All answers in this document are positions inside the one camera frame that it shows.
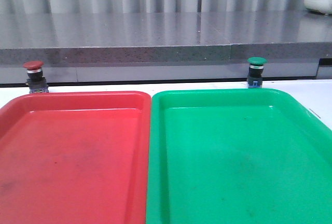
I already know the green mushroom push button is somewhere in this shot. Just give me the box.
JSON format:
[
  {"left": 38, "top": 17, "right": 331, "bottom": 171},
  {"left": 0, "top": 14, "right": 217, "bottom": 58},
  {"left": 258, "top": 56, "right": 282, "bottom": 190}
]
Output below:
[{"left": 247, "top": 57, "right": 267, "bottom": 88}]

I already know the red mushroom push button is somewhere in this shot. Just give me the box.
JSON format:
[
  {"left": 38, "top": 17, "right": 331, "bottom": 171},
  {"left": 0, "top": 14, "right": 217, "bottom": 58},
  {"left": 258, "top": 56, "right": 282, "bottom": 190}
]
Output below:
[{"left": 23, "top": 61, "right": 49, "bottom": 94}]

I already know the green plastic tray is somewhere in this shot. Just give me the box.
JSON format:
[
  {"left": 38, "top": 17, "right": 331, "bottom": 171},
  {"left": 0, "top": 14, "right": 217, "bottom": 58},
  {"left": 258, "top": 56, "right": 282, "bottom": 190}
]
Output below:
[{"left": 146, "top": 89, "right": 331, "bottom": 223}]

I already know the red plastic tray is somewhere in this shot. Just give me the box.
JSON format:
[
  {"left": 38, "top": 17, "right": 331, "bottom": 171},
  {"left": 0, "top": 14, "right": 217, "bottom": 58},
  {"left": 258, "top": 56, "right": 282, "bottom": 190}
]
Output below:
[{"left": 1, "top": 91, "right": 151, "bottom": 223}]

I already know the grey stone counter slab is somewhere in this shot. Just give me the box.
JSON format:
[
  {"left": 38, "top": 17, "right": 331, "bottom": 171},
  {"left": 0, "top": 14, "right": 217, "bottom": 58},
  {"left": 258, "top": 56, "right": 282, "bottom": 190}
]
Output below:
[{"left": 1, "top": 11, "right": 331, "bottom": 66}]

